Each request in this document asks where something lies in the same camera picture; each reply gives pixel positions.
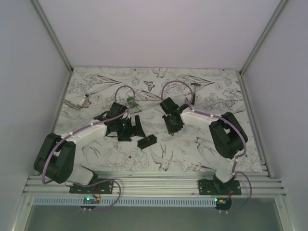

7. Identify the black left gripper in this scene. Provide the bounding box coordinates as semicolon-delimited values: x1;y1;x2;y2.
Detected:
116;115;145;142

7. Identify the black fuse box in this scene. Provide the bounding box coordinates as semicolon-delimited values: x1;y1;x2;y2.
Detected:
137;135;157;150

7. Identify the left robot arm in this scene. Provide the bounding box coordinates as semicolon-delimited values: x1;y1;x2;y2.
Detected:
34;103;146;193

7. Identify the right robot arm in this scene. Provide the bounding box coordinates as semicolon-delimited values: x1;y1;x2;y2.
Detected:
160;97;248;195

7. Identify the green object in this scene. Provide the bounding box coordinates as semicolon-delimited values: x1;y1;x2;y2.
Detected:
127;97;141;111

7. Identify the small hammer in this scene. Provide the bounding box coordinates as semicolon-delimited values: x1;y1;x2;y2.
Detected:
191;82;201;105

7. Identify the metal clamp tool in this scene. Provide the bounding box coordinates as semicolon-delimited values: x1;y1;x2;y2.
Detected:
64;98;91;110

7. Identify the left controller board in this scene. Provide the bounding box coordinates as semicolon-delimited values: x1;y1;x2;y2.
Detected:
80;196;100;212

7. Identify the controller board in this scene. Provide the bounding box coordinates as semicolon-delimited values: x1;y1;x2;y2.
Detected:
215;198;232;213
80;196;100;212

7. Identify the right controller board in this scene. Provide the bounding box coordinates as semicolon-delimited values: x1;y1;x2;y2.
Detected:
215;198;232;213

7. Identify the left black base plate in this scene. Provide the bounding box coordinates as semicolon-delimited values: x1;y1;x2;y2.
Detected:
69;179;114;194

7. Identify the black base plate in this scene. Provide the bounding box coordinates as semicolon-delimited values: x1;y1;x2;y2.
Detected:
69;179;114;194
198;179;242;196

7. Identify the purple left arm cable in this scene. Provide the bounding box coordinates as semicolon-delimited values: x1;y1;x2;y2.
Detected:
41;85;138;212

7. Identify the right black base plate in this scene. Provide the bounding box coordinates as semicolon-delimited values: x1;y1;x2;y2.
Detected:
198;179;242;196

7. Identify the grey slotted cable duct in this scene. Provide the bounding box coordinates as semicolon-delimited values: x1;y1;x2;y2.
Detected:
33;196;216;207

